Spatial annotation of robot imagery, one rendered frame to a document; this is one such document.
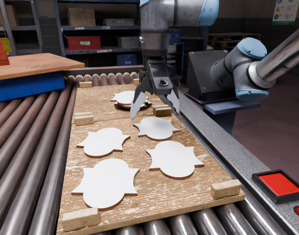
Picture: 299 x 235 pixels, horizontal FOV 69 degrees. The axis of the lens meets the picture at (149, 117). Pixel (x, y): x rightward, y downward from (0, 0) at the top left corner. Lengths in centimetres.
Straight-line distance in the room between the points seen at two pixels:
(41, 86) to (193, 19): 79
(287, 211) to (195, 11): 47
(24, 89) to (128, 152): 70
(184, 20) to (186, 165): 35
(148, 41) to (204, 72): 57
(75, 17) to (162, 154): 448
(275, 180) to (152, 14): 47
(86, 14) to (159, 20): 437
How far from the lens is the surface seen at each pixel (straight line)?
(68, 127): 77
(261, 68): 88
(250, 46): 100
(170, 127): 66
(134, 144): 60
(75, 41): 483
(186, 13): 59
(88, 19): 493
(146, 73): 62
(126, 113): 79
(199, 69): 111
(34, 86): 114
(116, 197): 43
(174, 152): 55
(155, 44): 59
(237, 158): 62
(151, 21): 58
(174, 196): 45
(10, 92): 112
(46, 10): 548
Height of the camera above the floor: 125
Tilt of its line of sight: 25 degrees down
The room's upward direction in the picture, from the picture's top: straight up
